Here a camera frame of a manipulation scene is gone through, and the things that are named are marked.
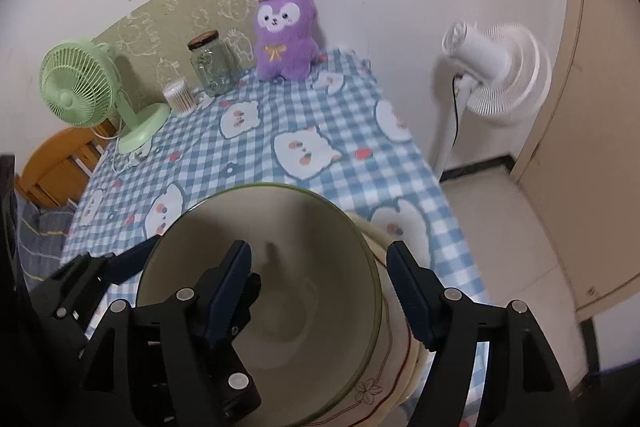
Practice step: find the blue checked tablecloth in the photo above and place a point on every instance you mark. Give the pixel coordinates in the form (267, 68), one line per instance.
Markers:
(300, 107)

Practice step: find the grey plaid bedding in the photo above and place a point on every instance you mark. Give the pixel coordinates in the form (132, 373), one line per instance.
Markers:
(40, 237)

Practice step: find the large floral bowl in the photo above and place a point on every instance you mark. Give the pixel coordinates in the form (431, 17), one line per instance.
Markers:
(310, 267)

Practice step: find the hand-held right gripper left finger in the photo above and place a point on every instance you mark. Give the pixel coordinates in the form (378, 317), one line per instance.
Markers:
(230, 292)

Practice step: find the white plate red trim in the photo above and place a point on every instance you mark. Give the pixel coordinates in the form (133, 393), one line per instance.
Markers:
(395, 357)

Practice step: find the white standing fan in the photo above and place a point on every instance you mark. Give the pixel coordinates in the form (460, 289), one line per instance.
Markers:
(505, 77)

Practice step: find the beige printed wall mat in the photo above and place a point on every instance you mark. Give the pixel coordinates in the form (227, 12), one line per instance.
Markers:
(150, 32)

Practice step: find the beige cabinet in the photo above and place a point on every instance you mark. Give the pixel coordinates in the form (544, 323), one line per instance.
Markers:
(600, 157)

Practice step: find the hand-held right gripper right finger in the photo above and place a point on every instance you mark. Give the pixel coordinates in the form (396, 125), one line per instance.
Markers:
(407, 292)

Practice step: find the purple plush toy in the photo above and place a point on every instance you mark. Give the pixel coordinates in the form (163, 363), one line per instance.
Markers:
(285, 52)

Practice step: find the green desk fan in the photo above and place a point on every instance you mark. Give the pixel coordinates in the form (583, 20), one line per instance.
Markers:
(70, 87)

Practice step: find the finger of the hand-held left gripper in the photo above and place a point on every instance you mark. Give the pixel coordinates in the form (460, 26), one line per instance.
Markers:
(240, 382)
(127, 263)

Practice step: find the cotton swab container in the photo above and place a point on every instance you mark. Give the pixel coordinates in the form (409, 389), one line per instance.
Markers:
(180, 99)

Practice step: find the glass jar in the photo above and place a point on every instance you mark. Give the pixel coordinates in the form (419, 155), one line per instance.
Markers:
(215, 67)

